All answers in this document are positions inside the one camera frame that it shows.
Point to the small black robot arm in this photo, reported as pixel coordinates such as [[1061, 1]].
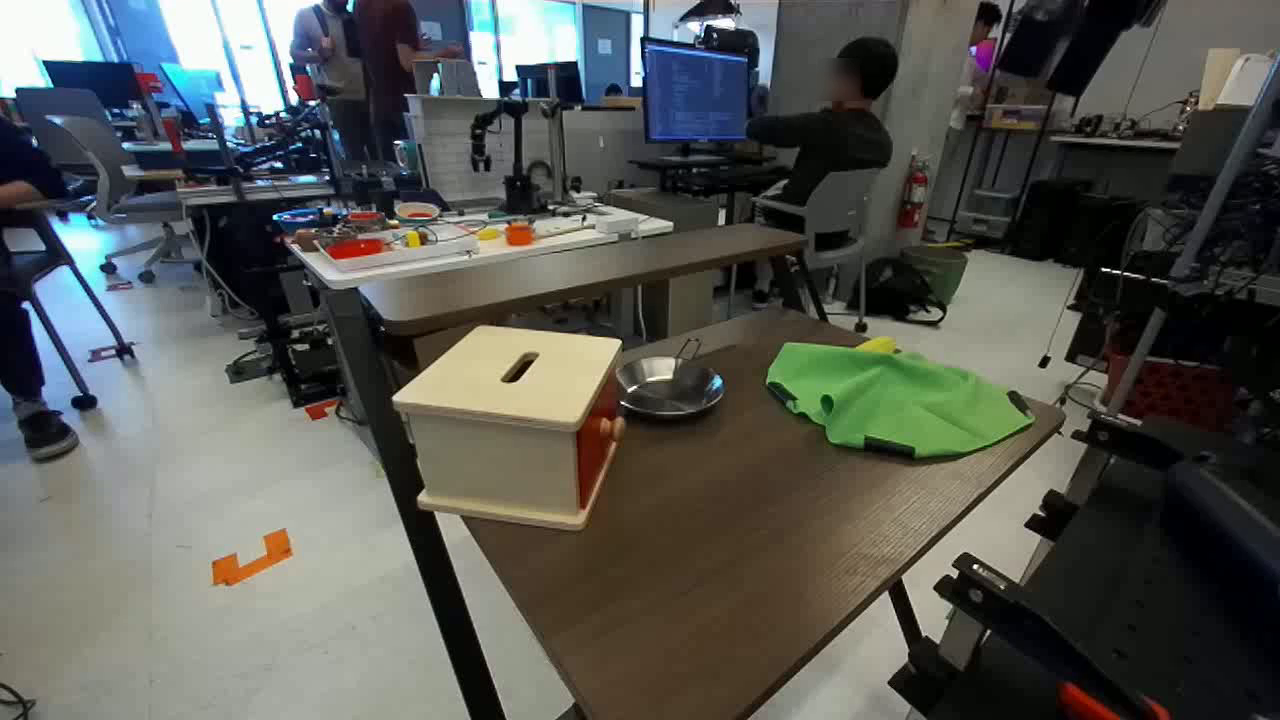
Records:
[[520, 190]]

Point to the silver metal pan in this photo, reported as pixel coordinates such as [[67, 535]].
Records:
[[668, 388]]

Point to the yellow object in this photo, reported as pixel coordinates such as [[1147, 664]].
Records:
[[880, 345]]

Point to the orange drawer with knob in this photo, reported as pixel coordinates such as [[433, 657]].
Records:
[[592, 465]]

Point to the white box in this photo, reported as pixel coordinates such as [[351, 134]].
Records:
[[620, 221]]

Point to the wooden box with slot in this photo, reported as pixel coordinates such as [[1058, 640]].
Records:
[[500, 440]]

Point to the orange cup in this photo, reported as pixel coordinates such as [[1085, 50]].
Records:
[[519, 235]]

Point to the white table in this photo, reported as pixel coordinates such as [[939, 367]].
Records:
[[500, 255]]

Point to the white tray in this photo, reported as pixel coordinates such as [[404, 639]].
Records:
[[440, 250]]

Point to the white office chair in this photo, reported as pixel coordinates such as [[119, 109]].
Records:
[[835, 205]]

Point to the green cloth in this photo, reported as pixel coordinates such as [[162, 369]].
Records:
[[890, 400]]

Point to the white bowl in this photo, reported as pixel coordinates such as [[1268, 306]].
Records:
[[417, 211]]

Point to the black backpack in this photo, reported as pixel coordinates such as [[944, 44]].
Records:
[[900, 292]]

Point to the monitor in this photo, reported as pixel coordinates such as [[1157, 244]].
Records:
[[694, 92]]

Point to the person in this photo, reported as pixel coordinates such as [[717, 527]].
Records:
[[335, 70], [18, 330], [975, 60], [390, 60], [830, 145]]

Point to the green bin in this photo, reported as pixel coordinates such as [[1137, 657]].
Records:
[[940, 270]]

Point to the red fire extinguisher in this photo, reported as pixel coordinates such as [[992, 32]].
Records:
[[912, 195]]

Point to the blue bowl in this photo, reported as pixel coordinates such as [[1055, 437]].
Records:
[[295, 218]]

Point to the black marker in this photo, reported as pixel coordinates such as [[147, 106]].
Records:
[[1019, 403]]

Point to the red crate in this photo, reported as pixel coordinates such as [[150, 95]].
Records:
[[1175, 392]]

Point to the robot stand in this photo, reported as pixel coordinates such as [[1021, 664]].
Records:
[[1120, 620]]

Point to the grey office chair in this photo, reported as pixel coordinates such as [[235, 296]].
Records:
[[110, 170]]

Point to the row of monitors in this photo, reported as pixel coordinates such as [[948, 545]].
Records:
[[95, 82]]

